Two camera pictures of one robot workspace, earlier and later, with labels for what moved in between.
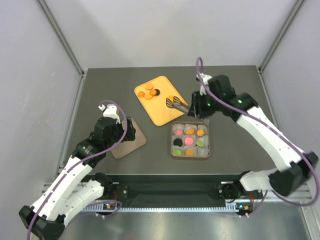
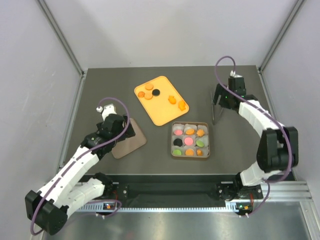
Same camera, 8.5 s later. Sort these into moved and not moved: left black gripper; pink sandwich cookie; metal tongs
Moved: metal tongs
Not moved: pink sandwich cookie; left black gripper
